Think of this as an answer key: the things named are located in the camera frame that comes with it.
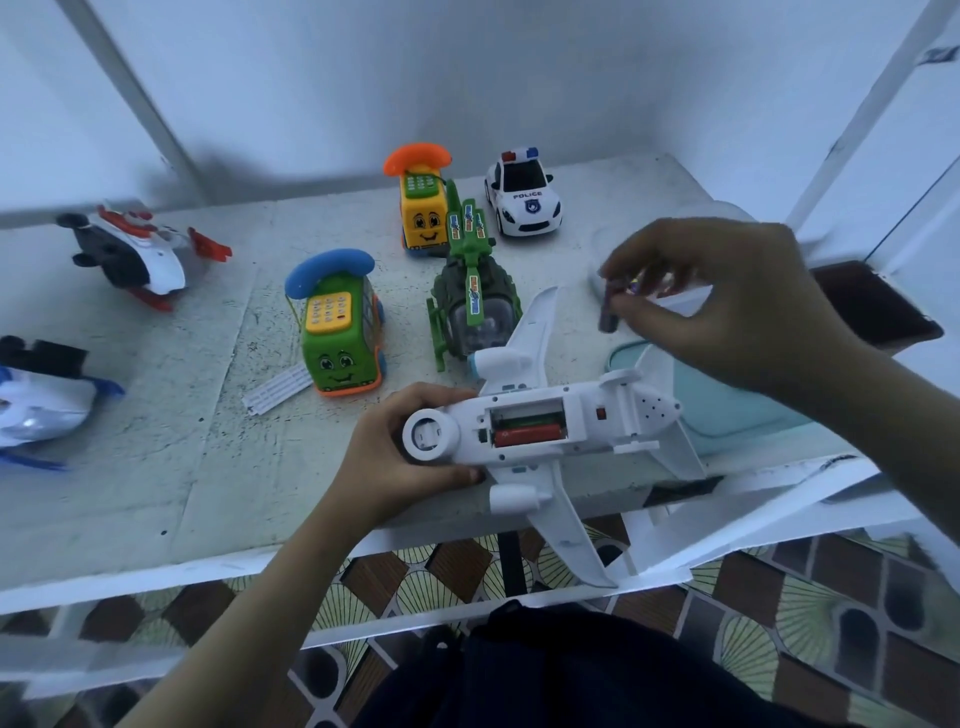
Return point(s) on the person's right hand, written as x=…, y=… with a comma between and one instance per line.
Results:
x=743, y=308

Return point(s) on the person's left hand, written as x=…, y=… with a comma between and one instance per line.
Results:
x=383, y=458

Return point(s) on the clear plastic container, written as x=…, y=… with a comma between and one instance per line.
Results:
x=819, y=258

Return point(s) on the teal container lid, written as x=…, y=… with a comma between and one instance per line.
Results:
x=705, y=408

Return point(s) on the white battery cover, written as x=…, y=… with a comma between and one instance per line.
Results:
x=279, y=392

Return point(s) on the green orange toy car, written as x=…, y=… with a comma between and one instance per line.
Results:
x=338, y=333

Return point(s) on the red battery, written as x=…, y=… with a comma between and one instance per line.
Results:
x=528, y=435

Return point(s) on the dark brown storage box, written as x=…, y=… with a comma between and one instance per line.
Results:
x=893, y=308

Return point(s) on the dark green toy helicopter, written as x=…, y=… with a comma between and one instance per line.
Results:
x=473, y=297

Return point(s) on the white toy airplane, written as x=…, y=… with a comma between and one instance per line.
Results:
x=585, y=413

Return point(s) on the black white toy car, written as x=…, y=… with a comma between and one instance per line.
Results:
x=525, y=195

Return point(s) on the yellow orange toy car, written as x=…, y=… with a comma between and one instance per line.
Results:
x=423, y=207

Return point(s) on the red white toy vehicle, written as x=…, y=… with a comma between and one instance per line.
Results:
x=143, y=252

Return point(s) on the white blue toy vehicle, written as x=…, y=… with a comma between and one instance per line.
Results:
x=42, y=405

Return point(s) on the person's left forearm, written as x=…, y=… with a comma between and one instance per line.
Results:
x=225, y=638

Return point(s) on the person's dark trousers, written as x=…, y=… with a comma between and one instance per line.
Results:
x=585, y=675

